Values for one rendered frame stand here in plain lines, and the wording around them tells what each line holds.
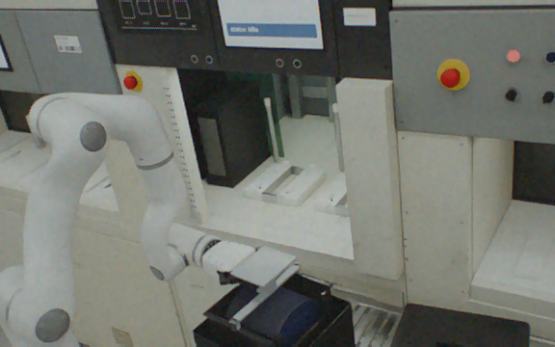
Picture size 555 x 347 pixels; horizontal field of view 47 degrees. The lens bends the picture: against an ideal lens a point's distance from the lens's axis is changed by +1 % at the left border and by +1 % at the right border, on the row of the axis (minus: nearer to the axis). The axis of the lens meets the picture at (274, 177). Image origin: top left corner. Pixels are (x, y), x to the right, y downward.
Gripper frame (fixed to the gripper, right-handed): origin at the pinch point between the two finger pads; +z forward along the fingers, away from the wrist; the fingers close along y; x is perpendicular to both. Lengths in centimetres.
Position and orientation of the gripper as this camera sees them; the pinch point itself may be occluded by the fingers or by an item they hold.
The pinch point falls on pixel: (261, 272)
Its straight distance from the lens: 146.6
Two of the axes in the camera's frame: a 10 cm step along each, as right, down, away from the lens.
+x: -1.4, -8.8, -4.6
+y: -6.2, 4.4, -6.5
